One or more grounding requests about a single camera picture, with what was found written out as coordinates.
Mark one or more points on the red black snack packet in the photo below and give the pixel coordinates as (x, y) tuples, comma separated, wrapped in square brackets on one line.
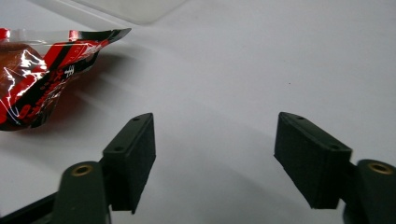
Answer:
[(34, 77)]

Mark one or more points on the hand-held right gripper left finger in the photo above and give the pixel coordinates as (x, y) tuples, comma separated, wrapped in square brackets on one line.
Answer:
[(130, 161)]

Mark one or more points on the clear plastic container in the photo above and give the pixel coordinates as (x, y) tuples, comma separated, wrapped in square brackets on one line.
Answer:
[(124, 7)]

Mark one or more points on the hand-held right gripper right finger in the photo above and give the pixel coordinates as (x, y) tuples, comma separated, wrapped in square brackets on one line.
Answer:
[(311, 161)]

